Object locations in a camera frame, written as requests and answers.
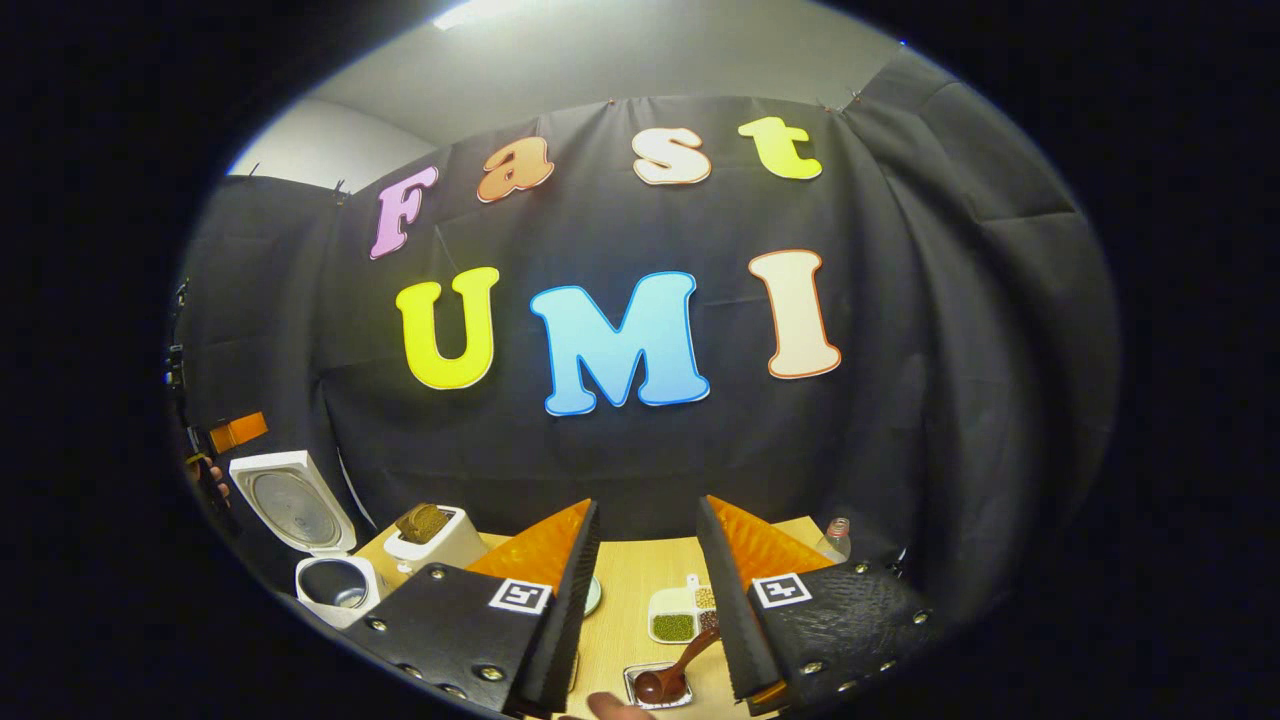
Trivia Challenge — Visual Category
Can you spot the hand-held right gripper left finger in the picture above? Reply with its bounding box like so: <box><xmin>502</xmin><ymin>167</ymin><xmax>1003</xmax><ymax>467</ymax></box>
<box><xmin>340</xmin><ymin>498</ymin><xmax>603</xmax><ymax>719</ymax></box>

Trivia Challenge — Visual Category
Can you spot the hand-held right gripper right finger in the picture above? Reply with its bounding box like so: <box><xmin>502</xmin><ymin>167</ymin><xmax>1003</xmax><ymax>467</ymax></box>
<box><xmin>695</xmin><ymin>494</ymin><xmax>949</xmax><ymax>717</ymax></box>

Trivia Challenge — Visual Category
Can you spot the brown wooden spoon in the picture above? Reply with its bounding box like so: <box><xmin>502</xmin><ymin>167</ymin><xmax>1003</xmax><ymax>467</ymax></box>
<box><xmin>634</xmin><ymin>625</ymin><xmax>723</xmax><ymax>704</ymax></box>

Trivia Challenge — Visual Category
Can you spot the white rice cooker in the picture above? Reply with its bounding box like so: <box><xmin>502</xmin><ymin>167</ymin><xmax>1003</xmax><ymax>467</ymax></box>
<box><xmin>230</xmin><ymin>450</ymin><xmax>389</xmax><ymax>629</ymax></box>

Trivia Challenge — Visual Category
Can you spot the clear square chopstick holder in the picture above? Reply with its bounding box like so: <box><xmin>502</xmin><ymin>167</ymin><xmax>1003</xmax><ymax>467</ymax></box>
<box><xmin>623</xmin><ymin>660</ymin><xmax>694</xmax><ymax>711</ymax></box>

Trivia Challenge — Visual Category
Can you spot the white divided dish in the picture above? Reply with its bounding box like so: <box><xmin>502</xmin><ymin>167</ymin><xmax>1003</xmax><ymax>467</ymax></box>
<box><xmin>648</xmin><ymin>575</ymin><xmax>721</xmax><ymax>644</ymax></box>

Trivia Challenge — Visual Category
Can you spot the white toaster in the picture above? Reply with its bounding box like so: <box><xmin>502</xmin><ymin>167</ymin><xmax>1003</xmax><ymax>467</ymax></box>
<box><xmin>383</xmin><ymin>503</ymin><xmax>491</xmax><ymax>573</ymax></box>

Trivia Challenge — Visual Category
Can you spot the black backdrop cloth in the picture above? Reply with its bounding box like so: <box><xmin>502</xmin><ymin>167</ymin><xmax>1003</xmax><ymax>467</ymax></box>
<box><xmin>170</xmin><ymin>45</ymin><xmax>1121</xmax><ymax>626</ymax></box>

